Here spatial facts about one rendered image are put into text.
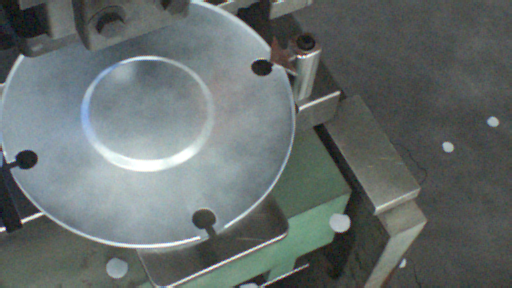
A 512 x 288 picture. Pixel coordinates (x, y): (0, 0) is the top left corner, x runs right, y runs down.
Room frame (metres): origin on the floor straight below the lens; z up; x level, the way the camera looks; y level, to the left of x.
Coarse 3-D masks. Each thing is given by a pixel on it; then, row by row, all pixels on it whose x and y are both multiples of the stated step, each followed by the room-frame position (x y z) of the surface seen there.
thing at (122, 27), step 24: (72, 0) 0.47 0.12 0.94; (96, 0) 0.45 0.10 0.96; (120, 0) 0.46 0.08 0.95; (144, 0) 0.47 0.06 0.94; (168, 0) 0.47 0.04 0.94; (48, 24) 0.46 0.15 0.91; (72, 24) 0.47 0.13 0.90; (96, 24) 0.45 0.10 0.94; (120, 24) 0.45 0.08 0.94; (144, 24) 0.47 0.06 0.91; (168, 24) 0.48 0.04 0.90; (96, 48) 0.45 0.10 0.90
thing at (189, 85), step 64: (64, 64) 0.51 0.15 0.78; (128, 64) 0.51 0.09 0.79; (192, 64) 0.52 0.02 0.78; (0, 128) 0.42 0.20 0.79; (64, 128) 0.43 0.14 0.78; (128, 128) 0.44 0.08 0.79; (192, 128) 0.44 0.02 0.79; (256, 128) 0.45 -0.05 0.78; (64, 192) 0.36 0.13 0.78; (128, 192) 0.37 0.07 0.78; (192, 192) 0.38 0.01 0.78; (256, 192) 0.38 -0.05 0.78
